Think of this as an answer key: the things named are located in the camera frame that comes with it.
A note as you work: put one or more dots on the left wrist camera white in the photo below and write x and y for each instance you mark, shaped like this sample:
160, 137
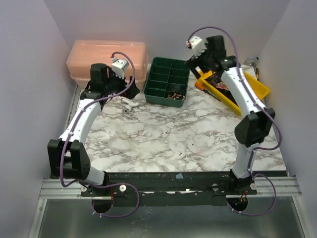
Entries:
119, 66

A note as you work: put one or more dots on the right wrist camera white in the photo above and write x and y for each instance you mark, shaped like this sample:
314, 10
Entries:
196, 45

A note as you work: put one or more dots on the black mounting base plate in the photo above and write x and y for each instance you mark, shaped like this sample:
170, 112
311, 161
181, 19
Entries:
171, 189

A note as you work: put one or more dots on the metal clamp in corner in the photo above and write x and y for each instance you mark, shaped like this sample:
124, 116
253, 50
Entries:
252, 62

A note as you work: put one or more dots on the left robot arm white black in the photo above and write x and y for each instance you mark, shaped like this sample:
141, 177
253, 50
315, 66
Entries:
67, 155

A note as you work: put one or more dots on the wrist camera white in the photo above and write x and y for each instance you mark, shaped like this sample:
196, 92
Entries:
196, 45
119, 66

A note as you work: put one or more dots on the pink translucent storage box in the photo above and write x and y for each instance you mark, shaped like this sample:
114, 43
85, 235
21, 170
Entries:
84, 53

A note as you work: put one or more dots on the dark floral rose tie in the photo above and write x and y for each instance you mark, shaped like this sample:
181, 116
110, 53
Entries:
175, 95

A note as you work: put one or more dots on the white ribbed handheld device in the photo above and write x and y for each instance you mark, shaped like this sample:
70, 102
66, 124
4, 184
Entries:
128, 104

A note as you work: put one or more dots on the colourful patterned tie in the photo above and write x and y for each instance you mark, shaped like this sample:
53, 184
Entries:
221, 86

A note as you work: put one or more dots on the yellow plastic tray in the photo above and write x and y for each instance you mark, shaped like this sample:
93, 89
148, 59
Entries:
259, 89

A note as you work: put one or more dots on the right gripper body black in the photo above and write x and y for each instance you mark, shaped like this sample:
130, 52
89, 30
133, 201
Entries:
198, 62

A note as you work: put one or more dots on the green divided organizer tray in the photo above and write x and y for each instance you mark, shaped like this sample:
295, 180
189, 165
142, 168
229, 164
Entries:
166, 75

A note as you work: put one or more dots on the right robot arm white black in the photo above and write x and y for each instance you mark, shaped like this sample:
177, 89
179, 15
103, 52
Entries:
250, 132

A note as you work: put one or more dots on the orange handled tool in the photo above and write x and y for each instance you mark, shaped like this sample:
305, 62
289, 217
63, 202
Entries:
205, 90

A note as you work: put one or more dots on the dark paisley tie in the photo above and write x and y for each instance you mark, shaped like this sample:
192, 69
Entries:
213, 80

